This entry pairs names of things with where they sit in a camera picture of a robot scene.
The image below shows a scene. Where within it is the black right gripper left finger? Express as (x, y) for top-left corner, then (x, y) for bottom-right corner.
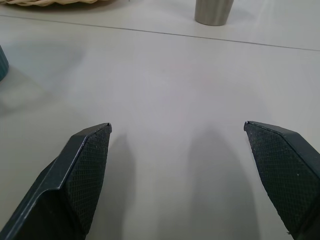
(0, 122), (113, 240)

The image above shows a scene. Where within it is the teal ribbed bowl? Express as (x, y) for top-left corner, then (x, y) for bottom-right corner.
(0, 44), (10, 82)

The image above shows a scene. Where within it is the woven wicker basket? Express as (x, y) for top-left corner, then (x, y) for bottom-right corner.
(4, 0), (99, 7)

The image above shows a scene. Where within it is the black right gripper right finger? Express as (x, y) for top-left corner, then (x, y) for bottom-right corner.
(243, 120), (320, 240)

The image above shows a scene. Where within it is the silver metal cup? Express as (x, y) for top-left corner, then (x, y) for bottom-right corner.
(194, 0), (234, 27)

